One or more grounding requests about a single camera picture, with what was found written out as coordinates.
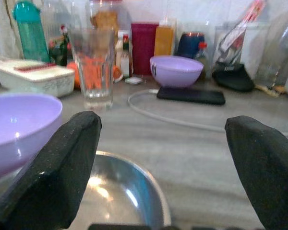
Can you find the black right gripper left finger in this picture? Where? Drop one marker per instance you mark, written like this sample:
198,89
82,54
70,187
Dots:
52,172

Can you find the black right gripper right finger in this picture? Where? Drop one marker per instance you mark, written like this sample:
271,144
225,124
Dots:
266,172

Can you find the large purple plastic bowl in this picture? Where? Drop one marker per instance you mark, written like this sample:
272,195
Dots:
16,129

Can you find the steel plate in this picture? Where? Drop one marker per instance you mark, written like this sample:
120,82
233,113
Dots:
124,191

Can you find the white container with grater lid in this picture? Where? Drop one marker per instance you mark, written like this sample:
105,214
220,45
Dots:
33,76

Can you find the black pouch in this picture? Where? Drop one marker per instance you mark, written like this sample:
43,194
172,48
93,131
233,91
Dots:
234,77

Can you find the orange fruit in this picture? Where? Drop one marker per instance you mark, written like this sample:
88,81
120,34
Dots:
74,72

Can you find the black smartphone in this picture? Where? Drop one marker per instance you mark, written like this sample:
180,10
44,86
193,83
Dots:
191,95

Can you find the clear drinking glass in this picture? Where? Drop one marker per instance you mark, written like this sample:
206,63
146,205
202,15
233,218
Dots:
94,69

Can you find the clear glass bottle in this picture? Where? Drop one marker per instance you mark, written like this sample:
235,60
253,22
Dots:
276,52

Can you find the dark green glass bottle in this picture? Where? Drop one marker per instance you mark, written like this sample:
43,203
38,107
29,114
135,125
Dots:
62,50

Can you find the small white square packet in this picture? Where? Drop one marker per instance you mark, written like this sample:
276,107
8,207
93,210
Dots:
134,80

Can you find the small red-capped spice jar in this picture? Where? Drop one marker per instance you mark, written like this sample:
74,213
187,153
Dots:
203,60

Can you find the clear plastic utensil holder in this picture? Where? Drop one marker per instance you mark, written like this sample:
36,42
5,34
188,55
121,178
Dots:
230,43

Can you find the small purple plastic bowl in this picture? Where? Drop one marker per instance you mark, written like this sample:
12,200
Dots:
175,72

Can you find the small red-capped sauce bottle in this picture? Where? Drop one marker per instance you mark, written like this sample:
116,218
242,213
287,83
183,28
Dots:
125,57

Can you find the teal water bottle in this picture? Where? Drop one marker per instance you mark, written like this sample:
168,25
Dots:
31,33

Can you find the dark blue jar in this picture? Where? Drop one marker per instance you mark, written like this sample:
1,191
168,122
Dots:
190,44

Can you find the magenta plastic container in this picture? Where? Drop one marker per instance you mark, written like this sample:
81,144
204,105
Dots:
144,48

